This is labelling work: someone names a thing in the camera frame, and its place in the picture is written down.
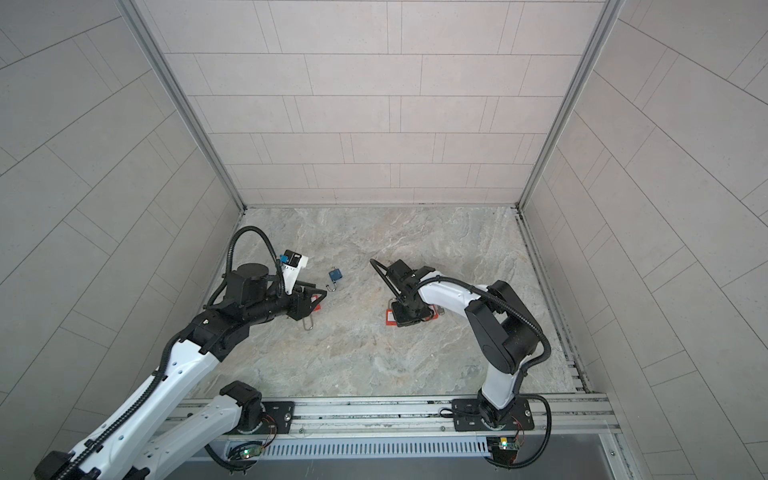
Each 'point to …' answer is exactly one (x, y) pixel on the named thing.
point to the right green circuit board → (505, 445)
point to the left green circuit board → (251, 452)
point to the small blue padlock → (334, 275)
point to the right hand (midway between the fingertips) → (401, 324)
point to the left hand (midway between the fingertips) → (327, 288)
